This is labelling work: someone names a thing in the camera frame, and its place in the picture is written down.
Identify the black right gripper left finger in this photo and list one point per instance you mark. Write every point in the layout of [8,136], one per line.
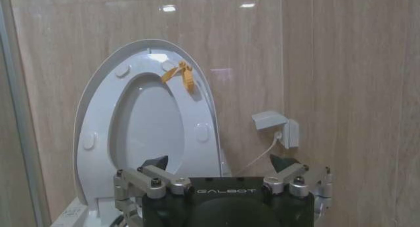
[154,179]

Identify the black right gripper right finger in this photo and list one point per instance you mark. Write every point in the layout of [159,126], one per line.
[289,174]

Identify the white toilet lid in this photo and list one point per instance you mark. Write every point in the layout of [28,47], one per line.
[154,119]

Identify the white toilet body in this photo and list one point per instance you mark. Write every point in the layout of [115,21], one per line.
[75,212]

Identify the yellow plastic seat lifter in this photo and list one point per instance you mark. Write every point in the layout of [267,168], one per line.
[187,76]

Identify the grey wall socket cover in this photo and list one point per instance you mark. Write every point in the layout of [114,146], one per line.
[273,120]

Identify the glass partition with grey frame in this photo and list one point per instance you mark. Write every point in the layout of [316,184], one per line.
[12,89]

